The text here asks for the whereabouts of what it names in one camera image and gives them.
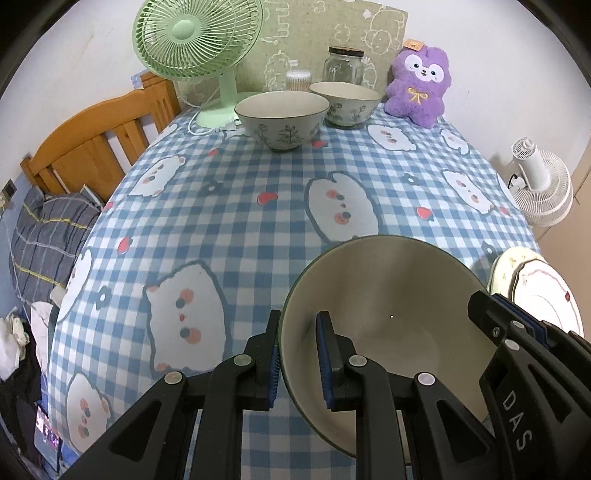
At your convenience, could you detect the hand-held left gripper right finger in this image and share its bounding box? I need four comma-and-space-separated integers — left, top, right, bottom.
314, 311, 504, 480

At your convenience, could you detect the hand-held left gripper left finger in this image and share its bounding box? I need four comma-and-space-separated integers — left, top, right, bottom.
60, 309, 282, 480

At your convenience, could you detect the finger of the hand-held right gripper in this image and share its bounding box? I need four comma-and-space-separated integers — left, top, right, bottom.
492, 295, 591, 356
468, 290, 546, 356

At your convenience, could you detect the yellow floral plate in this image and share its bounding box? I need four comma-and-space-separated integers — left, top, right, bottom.
488, 247, 548, 301

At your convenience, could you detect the white plate with red trim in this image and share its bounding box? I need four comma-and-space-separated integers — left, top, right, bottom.
510, 259, 585, 337

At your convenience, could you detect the small floral ceramic bowl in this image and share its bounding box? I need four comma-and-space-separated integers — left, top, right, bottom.
280, 234, 497, 457

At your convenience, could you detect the medium floral ceramic bowl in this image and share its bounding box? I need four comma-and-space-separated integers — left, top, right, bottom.
234, 90, 331, 151

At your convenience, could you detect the large floral ceramic bowl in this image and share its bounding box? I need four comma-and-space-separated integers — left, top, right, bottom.
309, 82, 383, 128

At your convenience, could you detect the beige cabinet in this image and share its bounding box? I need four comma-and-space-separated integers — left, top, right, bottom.
538, 159, 591, 278

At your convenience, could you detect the white floor fan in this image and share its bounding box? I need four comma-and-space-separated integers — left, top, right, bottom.
508, 137, 574, 227

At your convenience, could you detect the blue checkered tablecloth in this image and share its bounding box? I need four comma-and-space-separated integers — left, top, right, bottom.
44, 95, 543, 480

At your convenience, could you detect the purple plush toy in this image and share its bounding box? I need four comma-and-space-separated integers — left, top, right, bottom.
384, 44, 451, 128

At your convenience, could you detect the lit screen device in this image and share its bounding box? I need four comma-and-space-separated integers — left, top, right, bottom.
34, 404, 63, 472

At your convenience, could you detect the white cloth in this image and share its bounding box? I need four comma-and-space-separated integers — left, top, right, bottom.
30, 300, 58, 347

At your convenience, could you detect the dark clothes pile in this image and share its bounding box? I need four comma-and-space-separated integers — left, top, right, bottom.
0, 342, 47, 462

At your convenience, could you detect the grey striped pillow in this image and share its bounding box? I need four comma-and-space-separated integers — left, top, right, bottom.
9, 187, 102, 305

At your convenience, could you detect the cotton swab container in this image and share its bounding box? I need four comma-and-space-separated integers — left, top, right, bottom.
285, 70, 312, 93

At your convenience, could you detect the glass jar with black lid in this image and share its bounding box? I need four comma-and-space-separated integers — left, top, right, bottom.
322, 46, 365, 86

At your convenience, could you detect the wooden bed headboard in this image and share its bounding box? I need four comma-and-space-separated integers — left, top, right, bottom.
20, 69, 183, 204

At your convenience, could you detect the green desk fan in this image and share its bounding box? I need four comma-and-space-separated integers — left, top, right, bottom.
132, 0, 265, 129

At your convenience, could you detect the white fan cable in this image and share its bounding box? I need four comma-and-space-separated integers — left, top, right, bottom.
178, 80, 247, 138

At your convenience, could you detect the green printed wall mat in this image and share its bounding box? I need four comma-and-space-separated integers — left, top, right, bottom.
233, 0, 409, 93

